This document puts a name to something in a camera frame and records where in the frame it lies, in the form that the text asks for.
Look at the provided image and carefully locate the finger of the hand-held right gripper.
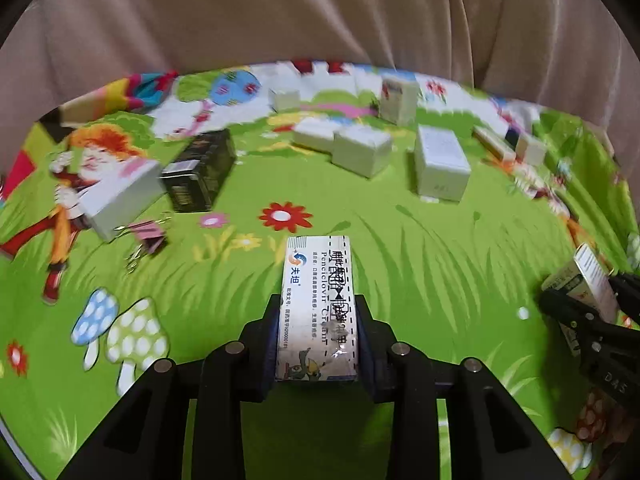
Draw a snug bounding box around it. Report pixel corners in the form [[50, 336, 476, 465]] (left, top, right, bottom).
[[607, 271, 640, 331], [539, 287, 640, 413]]

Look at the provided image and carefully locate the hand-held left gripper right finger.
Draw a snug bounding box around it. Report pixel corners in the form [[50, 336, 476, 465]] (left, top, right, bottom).
[[352, 295, 574, 480]]

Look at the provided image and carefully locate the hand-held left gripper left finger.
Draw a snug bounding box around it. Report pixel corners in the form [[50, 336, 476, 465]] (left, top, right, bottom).
[[57, 293, 281, 480]]

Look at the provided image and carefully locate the white green medicine box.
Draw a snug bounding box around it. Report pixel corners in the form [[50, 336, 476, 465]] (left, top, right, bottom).
[[542, 242, 621, 356]]

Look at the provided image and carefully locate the white medicine box blue logo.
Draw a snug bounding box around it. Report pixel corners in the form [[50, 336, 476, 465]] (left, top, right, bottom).
[[274, 234, 360, 382]]

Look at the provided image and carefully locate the green cartoon printed blanket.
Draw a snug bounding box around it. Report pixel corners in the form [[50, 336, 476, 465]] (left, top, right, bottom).
[[0, 59, 640, 480]]

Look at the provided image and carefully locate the pink binder clip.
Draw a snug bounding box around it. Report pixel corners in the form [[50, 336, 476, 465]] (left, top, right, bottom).
[[119, 216, 172, 273]]

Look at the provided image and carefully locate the black gold box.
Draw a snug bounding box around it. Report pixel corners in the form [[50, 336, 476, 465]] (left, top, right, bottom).
[[159, 129, 237, 214]]

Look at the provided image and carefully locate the white square box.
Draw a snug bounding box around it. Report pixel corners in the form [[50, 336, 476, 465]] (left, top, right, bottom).
[[331, 127, 394, 179]]

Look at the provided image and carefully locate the thin white orange box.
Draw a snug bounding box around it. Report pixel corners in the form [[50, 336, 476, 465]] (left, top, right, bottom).
[[472, 125, 517, 162]]

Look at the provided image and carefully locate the white oblong box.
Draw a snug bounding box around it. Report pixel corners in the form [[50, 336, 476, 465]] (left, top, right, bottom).
[[413, 124, 472, 204]]

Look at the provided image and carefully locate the large white carton box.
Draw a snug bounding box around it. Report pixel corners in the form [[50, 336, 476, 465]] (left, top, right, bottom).
[[79, 159, 167, 242]]

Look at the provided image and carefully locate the white flat box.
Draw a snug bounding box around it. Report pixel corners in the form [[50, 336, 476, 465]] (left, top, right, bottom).
[[291, 118, 342, 154]]

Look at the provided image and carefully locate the small white cube box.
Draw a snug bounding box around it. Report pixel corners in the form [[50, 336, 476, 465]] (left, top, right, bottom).
[[269, 88, 302, 114]]

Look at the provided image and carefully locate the tall white orange box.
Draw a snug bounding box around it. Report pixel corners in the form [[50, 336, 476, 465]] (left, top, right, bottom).
[[379, 78, 421, 127]]

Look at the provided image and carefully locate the beige curtain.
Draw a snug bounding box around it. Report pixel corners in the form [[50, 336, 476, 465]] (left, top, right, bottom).
[[0, 0, 640, 171]]

